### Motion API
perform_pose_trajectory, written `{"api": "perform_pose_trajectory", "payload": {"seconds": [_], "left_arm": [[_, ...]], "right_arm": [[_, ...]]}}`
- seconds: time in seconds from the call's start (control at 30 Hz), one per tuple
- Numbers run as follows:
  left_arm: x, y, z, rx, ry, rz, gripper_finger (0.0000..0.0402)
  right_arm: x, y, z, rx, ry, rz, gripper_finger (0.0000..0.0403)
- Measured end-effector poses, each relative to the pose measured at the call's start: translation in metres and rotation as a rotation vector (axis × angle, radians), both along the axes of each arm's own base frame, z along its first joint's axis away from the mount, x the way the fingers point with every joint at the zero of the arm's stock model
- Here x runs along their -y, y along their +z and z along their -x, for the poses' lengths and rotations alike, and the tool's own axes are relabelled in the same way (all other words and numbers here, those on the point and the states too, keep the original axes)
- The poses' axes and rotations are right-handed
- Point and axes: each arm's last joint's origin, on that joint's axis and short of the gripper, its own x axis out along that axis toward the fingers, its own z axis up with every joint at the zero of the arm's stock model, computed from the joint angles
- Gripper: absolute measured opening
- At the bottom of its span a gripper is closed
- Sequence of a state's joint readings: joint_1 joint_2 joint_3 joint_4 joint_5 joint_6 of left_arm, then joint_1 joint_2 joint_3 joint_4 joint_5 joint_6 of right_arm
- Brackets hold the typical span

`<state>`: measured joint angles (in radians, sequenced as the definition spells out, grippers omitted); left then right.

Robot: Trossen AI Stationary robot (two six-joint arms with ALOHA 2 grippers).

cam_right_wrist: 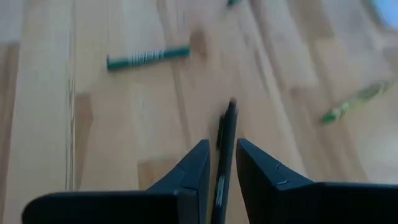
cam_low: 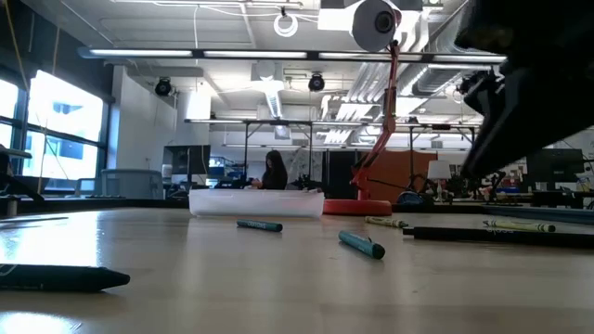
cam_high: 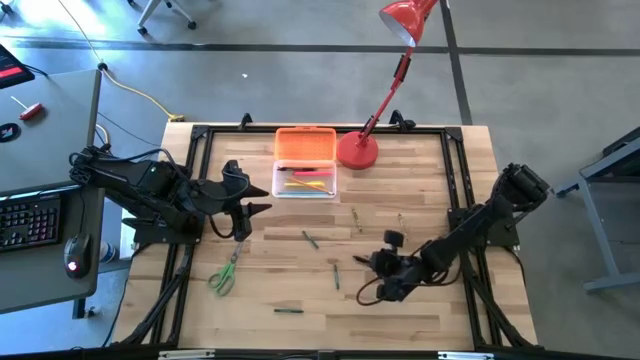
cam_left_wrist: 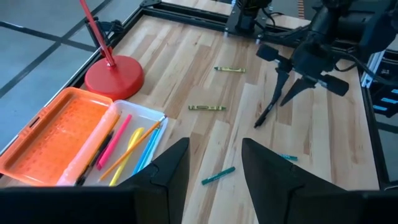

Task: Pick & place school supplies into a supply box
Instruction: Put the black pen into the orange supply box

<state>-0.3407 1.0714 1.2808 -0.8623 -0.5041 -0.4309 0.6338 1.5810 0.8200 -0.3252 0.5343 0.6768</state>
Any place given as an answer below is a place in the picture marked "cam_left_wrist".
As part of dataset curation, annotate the black pen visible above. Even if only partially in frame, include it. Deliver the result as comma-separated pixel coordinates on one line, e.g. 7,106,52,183
75,130,114,187
254,70,282,129

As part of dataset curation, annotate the yellow pen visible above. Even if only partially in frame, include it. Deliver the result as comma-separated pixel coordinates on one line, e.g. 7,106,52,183
108,126,146,187

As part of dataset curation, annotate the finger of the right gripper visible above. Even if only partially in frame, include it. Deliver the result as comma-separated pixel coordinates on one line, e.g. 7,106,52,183
271,61,292,106
279,77,315,107

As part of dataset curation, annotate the clear supply box orange lid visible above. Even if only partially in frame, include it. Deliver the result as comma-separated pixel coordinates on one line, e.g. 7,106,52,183
0,86,169,187

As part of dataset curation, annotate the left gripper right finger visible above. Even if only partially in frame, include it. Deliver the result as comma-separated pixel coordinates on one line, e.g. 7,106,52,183
241,138,345,224

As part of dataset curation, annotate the green crayon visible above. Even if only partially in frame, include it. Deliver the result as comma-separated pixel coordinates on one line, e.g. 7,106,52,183
187,105,227,111
213,66,246,73

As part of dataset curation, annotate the black aluminium table frame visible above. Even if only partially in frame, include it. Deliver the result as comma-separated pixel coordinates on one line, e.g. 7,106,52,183
0,0,398,191

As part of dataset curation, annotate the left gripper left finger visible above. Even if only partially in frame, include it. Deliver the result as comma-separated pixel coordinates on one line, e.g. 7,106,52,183
119,137,191,224

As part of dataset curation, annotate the yellow pencil pink eraser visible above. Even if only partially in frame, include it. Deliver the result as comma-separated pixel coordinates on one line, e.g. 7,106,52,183
98,114,169,183

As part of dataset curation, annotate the orange pencil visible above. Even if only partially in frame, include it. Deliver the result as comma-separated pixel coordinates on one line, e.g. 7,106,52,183
88,113,122,167

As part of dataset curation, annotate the silver aluminium bar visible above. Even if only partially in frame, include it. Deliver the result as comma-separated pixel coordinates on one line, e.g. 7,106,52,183
359,50,387,88

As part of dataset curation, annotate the black frame bracket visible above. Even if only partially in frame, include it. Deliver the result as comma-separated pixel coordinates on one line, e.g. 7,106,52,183
85,19,124,57

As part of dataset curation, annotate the pink pen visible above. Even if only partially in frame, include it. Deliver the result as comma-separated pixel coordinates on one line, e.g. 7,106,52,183
96,114,133,171

